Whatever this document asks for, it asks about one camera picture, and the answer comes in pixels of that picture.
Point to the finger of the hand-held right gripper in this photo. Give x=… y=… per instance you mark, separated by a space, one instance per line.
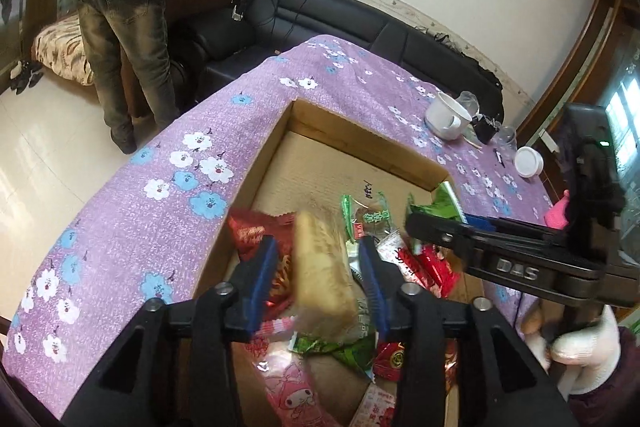
x=435 y=232
x=482 y=221

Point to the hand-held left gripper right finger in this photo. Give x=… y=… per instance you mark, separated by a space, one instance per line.
x=372 y=287

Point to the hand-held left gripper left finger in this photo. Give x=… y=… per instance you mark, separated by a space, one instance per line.
x=262 y=287

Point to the green snack packet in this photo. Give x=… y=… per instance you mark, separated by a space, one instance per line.
x=440 y=207
x=340 y=352

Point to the small red cartoon packet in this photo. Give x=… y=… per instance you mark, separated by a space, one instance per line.
x=442 y=272

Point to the long bread stick packet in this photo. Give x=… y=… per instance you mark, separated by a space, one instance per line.
x=320 y=277

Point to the dark red snack packet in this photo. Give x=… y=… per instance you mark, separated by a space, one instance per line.
x=252 y=232

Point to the red packet with round label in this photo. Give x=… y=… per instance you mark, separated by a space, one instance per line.
x=390 y=359

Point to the red and white snack packet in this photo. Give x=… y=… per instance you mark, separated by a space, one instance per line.
x=375 y=407

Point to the cardboard box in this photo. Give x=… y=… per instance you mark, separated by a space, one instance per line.
x=320 y=167

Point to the person's right forearm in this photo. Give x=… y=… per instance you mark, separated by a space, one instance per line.
x=615 y=397

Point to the person's right hand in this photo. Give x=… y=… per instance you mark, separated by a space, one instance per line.
x=585 y=352

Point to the pink striped snack packet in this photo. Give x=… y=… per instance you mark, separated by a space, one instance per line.
x=275 y=327

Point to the clear glass cup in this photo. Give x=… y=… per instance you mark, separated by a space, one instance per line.
x=470 y=103
x=507 y=139

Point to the pink cartoon snack packet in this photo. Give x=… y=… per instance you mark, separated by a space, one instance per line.
x=295 y=397

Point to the purple floral tablecloth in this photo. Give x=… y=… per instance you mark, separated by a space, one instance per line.
x=150 y=232

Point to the wooden cabinet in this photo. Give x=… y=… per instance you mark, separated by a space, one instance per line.
x=595 y=32

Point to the black leather sofa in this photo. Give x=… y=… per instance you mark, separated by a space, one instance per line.
x=310 y=17

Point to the small white device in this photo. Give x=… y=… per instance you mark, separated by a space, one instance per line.
x=238 y=12

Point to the floral cushion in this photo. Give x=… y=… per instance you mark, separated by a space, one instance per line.
x=60 y=52

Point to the black shoe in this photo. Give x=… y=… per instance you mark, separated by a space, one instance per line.
x=35 y=74
x=19 y=79

